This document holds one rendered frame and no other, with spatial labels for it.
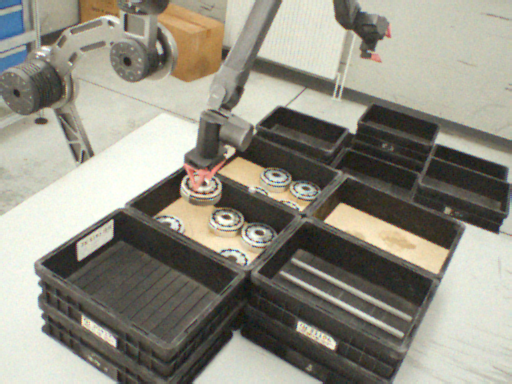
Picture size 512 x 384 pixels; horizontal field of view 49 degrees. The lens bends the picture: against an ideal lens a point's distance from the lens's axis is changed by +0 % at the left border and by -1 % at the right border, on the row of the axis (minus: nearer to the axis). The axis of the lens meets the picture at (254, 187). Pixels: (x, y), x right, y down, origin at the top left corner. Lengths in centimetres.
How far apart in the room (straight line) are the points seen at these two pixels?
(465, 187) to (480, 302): 108
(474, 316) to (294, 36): 319
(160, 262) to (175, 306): 16
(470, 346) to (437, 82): 303
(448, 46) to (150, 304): 344
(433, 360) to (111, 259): 90
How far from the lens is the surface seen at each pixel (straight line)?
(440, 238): 180
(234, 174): 188
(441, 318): 177
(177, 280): 146
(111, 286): 145
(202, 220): 166
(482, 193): 288
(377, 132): 296
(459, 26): 438
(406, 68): 452
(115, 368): 137
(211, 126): 130
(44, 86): 219
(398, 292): 157
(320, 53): 454
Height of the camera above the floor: 185
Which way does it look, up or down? 34 degrees down
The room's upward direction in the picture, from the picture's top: 10 degrees clockwise
